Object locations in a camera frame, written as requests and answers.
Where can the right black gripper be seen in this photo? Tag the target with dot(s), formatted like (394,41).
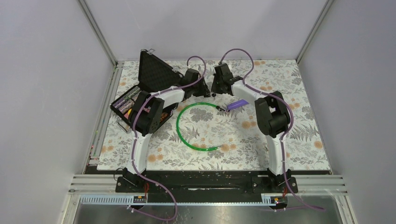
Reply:
(214,89)

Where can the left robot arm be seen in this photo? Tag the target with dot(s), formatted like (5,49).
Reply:
(138,162)

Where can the black poker chip case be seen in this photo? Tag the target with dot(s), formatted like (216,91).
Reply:
(154,75)

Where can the purple cylindrical handle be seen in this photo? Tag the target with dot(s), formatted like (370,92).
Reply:
(237,104)

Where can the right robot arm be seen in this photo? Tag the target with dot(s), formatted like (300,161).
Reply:
(272,115)

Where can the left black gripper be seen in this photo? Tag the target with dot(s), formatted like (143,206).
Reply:
(203,90)

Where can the black mounting base plate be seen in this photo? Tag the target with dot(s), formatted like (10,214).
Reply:
(199,186)

